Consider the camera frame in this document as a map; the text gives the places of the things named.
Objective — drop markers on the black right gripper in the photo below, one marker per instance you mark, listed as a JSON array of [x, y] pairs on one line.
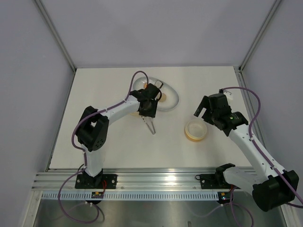
[[205, 103]]

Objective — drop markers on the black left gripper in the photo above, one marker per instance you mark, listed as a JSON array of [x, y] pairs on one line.
[[151, 114]]

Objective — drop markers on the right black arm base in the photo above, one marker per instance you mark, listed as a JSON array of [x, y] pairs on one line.
[[209, 181]]

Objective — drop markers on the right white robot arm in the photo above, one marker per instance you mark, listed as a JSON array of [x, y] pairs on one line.
[[272, 185]]

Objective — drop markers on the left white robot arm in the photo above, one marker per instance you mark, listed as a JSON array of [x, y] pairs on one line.
[[90, 133]]

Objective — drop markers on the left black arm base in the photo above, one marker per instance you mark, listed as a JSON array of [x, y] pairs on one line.
[[84, 181]]

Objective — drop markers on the cream lunch box lid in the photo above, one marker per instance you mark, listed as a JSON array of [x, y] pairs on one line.
[[135, 114]]

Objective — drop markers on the round cream lunch box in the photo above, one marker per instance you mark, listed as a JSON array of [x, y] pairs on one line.
[[195, 130]]

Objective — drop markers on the round beige cookie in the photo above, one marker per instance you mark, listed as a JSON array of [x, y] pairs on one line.
[[163, 98]]

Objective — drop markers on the white oval plate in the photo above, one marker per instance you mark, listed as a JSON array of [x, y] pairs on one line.
[[172, 95]]

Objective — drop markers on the white black sushi piece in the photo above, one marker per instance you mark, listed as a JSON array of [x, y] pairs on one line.
[[159, 84]]

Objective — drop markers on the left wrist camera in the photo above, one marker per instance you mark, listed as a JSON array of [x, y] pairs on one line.
[[150, 92]]

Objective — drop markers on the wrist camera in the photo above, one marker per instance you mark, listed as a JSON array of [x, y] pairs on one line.
[[150, 92], [227, 93]]

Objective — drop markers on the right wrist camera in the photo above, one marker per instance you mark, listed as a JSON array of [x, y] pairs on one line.
[[227, 93]]

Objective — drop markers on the aluminium front rail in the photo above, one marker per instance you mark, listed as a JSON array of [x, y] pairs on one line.
[[131, 179]]

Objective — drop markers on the right aluminium frame post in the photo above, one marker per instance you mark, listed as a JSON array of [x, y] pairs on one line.
[[264, 26]]

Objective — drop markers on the aluminium frame post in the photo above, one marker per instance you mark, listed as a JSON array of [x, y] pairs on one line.
[[52, 29], [264, 26]]

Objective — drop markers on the white slotted cable duct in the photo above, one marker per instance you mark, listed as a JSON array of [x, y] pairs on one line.
[[140, 196]]

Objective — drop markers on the left aluminium frame post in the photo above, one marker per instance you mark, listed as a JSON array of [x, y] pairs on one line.
[[52, 29]]

